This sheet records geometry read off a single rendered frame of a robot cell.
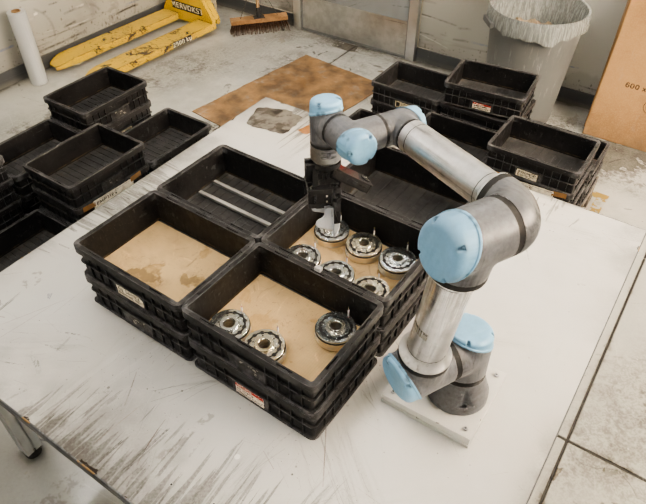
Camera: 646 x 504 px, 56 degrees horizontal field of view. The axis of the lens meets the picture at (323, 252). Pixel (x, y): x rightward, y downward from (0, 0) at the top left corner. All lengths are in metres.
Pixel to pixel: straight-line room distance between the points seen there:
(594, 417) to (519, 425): 1.00
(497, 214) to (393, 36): 3.77
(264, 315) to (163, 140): 1.72
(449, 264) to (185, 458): 0.81
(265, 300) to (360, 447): 0.44
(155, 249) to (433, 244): 0.98
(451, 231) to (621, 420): 1.72
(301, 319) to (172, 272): 0.40
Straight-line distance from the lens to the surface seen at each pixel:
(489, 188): 1.16
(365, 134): 1.29
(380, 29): 4.81
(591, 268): 2.06
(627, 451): 2.56
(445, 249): 1.03
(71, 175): 2.84
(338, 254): 1.74
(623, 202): 3.64
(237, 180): 2.04
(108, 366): 1.74
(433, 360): 1.30
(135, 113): 3.23
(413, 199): 1.96
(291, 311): 1.59
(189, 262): 1.76
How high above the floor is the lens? 2.02
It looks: 43 degrees down
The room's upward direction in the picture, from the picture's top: straight up
